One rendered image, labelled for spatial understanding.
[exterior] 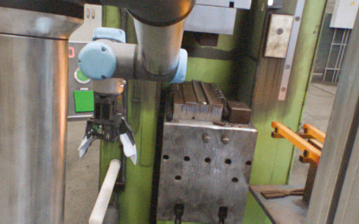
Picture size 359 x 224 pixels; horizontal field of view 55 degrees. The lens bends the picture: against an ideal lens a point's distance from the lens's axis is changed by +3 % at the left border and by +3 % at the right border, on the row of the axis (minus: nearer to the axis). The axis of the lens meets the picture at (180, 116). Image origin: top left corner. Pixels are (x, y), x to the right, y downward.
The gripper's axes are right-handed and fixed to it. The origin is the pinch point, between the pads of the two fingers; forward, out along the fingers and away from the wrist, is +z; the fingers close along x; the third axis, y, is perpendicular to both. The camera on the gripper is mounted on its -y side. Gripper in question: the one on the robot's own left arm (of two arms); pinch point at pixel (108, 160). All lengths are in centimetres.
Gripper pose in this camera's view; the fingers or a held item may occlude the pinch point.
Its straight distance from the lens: 95.5
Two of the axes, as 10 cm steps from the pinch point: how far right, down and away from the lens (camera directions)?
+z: -0.9, 9.5, 3.1
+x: 9.9, 1.2, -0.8
